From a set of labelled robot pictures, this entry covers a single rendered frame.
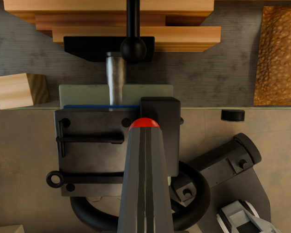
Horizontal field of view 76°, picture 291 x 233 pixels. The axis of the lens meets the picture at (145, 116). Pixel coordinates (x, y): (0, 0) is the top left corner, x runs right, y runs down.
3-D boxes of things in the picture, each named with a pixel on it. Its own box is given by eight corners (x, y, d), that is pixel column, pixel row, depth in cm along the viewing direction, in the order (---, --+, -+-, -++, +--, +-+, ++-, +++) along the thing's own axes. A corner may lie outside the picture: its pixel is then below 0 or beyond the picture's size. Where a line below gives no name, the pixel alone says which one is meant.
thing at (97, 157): (72, 180, 25) (51, 208, 19) (66, 96, 23) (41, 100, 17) (172, 180, 25) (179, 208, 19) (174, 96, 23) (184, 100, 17)
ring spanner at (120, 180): (48, 187, 20) (45, 189, 20) (46, 169, 20) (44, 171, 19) (140, 186, 20) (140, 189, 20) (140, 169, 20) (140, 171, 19)
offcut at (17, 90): (21, 106, 29) (-1, 110, 24) (15, 78, 28) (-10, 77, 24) (51, 101, 29) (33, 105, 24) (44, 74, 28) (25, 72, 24)
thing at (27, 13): (33, 25, 27) (4, 10, 21) (32, 14, 27) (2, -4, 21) (199, 25, 27) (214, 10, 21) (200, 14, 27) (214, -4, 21)
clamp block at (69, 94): (84, 159, 34) (62, 187, 25) (79, 83, 31) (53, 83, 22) (166, 159, 34) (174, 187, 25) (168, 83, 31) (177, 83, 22)
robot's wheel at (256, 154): (245, 130, 107) (236, 134, 126) (237, 134, 108) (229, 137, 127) (267, 162, 102) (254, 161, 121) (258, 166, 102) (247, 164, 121)
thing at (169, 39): (74, 52, 27) (52, 42, 21) (73, 39, 27) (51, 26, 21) (202, 52, 27) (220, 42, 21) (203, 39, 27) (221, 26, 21)
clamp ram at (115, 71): (92, 102, 28) (67, 112, 19) (89, 51, 27) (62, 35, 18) (151, 102, 28) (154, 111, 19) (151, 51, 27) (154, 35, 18)
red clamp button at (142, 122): (129, 147, 18) (128, 150, 17) (128, 116, 17) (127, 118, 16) (160, 147, 18) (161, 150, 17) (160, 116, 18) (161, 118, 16)
